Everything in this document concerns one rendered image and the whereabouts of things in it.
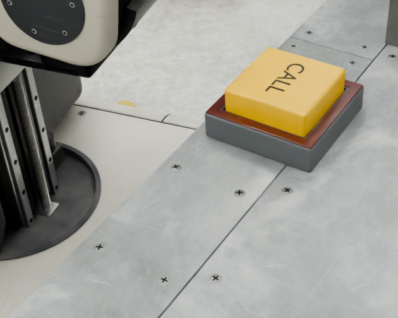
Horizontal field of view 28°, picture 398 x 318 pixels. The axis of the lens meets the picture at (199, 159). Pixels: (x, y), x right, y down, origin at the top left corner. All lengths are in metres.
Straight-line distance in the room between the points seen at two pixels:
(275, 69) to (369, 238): 0.14
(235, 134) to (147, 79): 1.50
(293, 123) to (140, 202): 0.11
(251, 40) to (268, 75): 1.62
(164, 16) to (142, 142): 0.95
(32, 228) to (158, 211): 0.79
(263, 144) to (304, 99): 0.04
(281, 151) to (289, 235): 0.07
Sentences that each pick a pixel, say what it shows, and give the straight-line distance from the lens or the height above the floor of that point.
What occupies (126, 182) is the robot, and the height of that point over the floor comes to 0.28.
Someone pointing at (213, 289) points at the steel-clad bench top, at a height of 0.80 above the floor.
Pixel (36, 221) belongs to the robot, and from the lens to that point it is 1.28.
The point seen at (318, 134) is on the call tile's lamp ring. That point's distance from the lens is 0.51.
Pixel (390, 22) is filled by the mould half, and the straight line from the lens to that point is 0.63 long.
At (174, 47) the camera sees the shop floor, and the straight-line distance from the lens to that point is 2.14.
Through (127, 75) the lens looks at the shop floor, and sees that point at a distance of 2.05.
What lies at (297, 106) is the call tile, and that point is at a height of 0.84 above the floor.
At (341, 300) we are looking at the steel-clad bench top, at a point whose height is 0.80.
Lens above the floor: 1.14
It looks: 40 degrees down
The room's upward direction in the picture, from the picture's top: 4 degrees counter-clockwise
